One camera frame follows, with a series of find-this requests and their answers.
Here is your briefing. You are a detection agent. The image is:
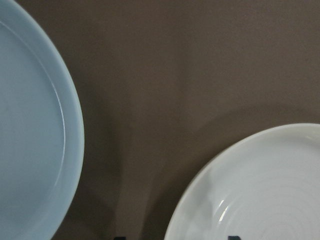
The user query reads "light blue round plate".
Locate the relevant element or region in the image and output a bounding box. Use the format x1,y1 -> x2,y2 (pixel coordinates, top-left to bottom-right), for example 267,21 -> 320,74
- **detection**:
0,0 -> 85,240

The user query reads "glossy ribbed pale green plate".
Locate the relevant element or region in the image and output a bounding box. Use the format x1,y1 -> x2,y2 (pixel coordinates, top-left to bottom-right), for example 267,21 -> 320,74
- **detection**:
163,122 -> 320,240

